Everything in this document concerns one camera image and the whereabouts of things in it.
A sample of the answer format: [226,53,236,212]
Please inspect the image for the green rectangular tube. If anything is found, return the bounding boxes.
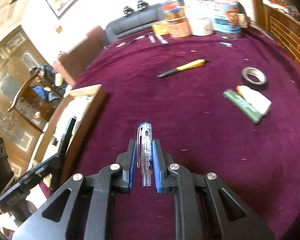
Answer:
[223,89,263,124]

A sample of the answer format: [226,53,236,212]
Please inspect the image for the purple velvet tablecloth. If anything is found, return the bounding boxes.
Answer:
[71,28,300,239]

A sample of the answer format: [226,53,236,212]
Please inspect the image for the clear jar with cartoon label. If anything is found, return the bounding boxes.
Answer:
[212,0,241,39]

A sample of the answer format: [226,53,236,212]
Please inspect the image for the white plastic jar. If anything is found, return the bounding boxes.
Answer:
[185,0,213,36]

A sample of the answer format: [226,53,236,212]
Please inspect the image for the yellow tape roll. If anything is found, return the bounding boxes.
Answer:
[152,21,169,35]

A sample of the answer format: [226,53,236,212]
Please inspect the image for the wooden cabinet counter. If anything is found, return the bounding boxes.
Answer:
[253,0,300,68]

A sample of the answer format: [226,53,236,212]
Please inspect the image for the wooden glass display cabinet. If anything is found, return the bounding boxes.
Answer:
[0,26,64,177]

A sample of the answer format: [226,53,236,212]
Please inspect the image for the wooden tray box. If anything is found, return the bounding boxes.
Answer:
[29,85,106,184]

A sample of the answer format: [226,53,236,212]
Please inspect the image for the black leather sofa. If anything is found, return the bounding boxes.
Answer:
[103,3,165,46]

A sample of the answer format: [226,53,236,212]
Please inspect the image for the black electrical tape roll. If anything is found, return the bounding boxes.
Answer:
[242,67,267,90]

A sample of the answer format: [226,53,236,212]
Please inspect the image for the clear blue ballpoint pen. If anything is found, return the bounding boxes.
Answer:
[136,122,153,187]

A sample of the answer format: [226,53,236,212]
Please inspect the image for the yellow black pen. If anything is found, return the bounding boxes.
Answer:
[157,59,208,78]

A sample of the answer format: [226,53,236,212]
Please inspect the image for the small battery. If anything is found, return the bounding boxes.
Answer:
[219,42,232,48]

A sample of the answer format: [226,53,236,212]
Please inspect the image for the orange labelled jar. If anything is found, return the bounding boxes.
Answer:
[161,1,191,39]

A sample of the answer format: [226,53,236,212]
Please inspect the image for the white bottle orange cap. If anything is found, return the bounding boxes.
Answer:
[236,85,272,115]

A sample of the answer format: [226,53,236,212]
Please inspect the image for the metal tweezers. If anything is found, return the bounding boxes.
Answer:
[148,34,168,44]

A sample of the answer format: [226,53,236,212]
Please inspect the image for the brown chair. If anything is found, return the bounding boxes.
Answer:
[52,26,104,87]

